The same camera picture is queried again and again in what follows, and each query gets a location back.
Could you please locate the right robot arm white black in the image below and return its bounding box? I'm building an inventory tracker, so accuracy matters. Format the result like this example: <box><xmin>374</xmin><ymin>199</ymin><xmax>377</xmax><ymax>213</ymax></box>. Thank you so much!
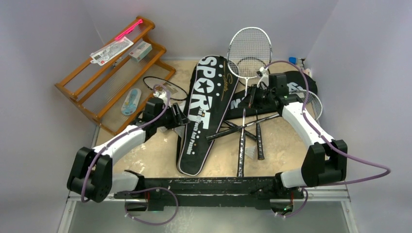
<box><xmin>239</xmin><ymin>73</ymin><xmax>347</xmax><ymax>198</ymax></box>

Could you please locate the black racket near rack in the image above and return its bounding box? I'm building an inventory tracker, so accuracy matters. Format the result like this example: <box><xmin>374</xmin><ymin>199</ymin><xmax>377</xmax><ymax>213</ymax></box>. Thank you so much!
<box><xmin>143</xmin><ymin>76</ymin><xmax>188</xmax><ymax>101</ymax></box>

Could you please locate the right white shuttlecock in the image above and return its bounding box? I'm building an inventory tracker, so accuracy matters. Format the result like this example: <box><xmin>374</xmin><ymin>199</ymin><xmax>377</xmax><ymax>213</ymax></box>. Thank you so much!
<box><xmin>244</xmin><ymin>146</ymin><xmax>257</xmax><ymax>159</ymax></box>

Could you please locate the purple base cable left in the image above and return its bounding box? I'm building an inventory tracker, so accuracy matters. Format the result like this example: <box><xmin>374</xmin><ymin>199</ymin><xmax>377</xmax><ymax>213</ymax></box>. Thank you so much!
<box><xmin>124</xmin><ymin>187</ymin><xmax>180</xmax><ymax>226</ymax></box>

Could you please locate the black SPORT racket bag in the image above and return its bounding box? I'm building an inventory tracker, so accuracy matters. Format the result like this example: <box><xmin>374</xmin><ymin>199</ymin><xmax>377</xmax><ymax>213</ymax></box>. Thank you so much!
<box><xmin>176</xmin><ymin>55</ymin><xmax>238</xmax><ymax>176</ymax></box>

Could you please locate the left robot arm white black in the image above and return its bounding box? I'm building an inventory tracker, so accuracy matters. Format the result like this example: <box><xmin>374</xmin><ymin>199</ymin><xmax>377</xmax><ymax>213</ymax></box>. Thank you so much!
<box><xmin>66</xmin><ymin>97</ymin><xmax>190</xmax><ymax>203</ymax></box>

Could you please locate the black racket at back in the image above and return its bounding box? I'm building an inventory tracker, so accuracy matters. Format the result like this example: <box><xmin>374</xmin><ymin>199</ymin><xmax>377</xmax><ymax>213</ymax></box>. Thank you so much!
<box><xmin>224</xmin><ymin>56</ymin><xmax>271</xmax><ymax>160</ymax></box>

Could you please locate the light blue blister pack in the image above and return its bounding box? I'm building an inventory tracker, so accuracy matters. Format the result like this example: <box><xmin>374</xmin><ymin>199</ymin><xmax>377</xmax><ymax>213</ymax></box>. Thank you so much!
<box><xmin>121</xmin><ymin>88</ymin><xmax>141</xmax><ymax>116</ymax></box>

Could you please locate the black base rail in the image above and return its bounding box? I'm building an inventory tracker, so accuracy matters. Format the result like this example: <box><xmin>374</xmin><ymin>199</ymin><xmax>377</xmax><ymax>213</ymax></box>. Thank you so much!
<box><xmin>114</xmin><ymin>176</ymin><xmax>304</xmax><ymax>211</ymax></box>

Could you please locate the flat packaged item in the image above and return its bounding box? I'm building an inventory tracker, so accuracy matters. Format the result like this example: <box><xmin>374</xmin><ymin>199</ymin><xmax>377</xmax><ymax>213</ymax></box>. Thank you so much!
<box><xmin>90</xmin><ymin>37</ymin><xmax>134</xmax><ymax>66</ymax></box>

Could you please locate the wooden rack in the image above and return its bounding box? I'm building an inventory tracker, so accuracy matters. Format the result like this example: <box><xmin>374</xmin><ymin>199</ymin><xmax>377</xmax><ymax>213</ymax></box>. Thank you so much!
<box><xmin>55</xmin><ymin>16</ymin><xmax>176</xmax><ymax>135</ymax></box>

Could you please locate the white badminton racket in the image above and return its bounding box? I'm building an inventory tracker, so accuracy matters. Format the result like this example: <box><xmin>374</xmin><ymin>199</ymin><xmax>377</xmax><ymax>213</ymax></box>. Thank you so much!
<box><xmin>227</xmin><ymin>27</ymin><xmax>272</xmax><ymax>177</ymax></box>
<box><xmin>206</xmin><ymin>90</ymin><xmax>323</xmax><ymax>141</ymax></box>

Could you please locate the small teal white box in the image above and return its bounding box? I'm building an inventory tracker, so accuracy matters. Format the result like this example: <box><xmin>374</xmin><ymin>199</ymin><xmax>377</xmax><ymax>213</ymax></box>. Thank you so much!
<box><xmin>129</xmin><ymin>41</ymin><xmax>152</xmax><ymax>61</ymax></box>

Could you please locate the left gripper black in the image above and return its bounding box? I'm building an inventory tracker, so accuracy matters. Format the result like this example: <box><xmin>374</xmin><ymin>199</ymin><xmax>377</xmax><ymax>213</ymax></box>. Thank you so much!
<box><xmin>154</xmin><ymin>103</ymin><xmax>189</xmax><ymax>130</ymax></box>

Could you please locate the black CROSSWAY racket bag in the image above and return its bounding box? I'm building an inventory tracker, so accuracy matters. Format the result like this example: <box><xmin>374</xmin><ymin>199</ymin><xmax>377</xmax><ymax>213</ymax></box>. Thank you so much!
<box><xmin>225</xmin><ymin>71</ymin><xmax>318</xmax><ymax>120</ymax></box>

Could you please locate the blue white small object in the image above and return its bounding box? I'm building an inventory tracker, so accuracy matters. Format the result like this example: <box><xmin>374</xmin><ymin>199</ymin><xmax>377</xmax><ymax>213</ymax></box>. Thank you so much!
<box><xmin>288</xmin><ymin>57</ymin><xmax>304</xmax><ymax>66</ymax></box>

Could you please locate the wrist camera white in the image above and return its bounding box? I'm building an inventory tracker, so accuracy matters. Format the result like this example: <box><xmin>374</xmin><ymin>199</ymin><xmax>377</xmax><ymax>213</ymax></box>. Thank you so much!
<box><xmin>256</xmin><ymin>67</ymin><xmax>269</xmax><ymax>79</ymax></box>
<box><xmin>153</xmin><ymin>90</ymin><xmax>170</xmax><ymax>102</ymax></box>

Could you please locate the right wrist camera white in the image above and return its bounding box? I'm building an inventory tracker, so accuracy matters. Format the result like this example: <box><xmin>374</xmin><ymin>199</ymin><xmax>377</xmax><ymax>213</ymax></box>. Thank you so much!
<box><xmin>256</xmin><ymin>67</ymin><xmax>269</xmax><ymax>79</ymax></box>

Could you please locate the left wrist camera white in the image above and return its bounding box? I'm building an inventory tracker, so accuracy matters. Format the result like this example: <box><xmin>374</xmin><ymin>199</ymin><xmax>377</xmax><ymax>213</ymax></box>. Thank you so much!
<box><xmin>153</xmin><ymin>90</ymin><xmax>170</xmax><ymax>102</ymax></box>

